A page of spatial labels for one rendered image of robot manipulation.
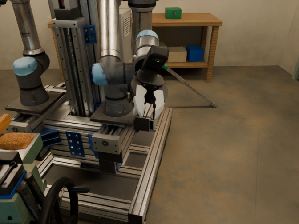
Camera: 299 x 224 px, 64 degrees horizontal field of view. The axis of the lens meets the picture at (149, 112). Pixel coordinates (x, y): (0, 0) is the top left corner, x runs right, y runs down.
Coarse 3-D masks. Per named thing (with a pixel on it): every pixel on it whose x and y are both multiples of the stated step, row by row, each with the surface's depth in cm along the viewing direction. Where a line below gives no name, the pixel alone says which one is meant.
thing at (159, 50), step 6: (150, 48) 56; (156, 48) 55; (162, 48) 55; (150, 54) 55; (156, 54) 55; (162, 54) 55; (168, 54) 56; (144, 60) 62; (150, 60) 58; (156, 60) 56; (162, 60) 56; (144, 66) 61; (150, 66) 61; (156, 66) 60; (162, 66) 60
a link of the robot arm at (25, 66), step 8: (16, 64) 121; (24, 64) 121; (32, 64) 123; (40, 64) 132; (16, 72) 122; (24, 72) 121; (32, 72) 123; (40, 72) 131; (24, 80) 123; (32, 80) 125; (40, 80) 130
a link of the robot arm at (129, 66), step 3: (126, 63) 80; (129, 63) 80; (132, 63) 80; (126, 66) 79; (129, 66) 79; (132, 66) 79; (126, 69) 78; (129, 69) 78; (132, 69) 78; (126, 72) 78; (129, 72) 78; (132, 72) 78; (135, 72) 78; (126, 75) 78; (129, 75) 78; (132, 75) 79; (126, 78) 79; (129, 78) 79; (126, 81) 80; (129, 81) 80
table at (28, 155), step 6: (36, 138) 93; (30, 144) 89; (36, 144) 92; (42, 144) 97; (0, 150) 87; (6, 150) 87; (18, 150) 87; (24, 150) 87; (30, 150) 88; (36, 150) 92; (24, 156) 84; (30, 156) 88; (24, 162) 84; (30, 162) 88; (42, 180) 78; (42, 186) 77; (30, 216) 69; (0, 222) 66; (24, 222) 66
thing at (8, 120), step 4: (4, 116) 98; (8, 116) 100; (0, 120) 96; (4, 120) 97; (8, 120) 100; (0, 124) 95; (4, 124) 97; (8, 124) 100; (0, 128) 95; (4, 128) 97; (0, 132) 95
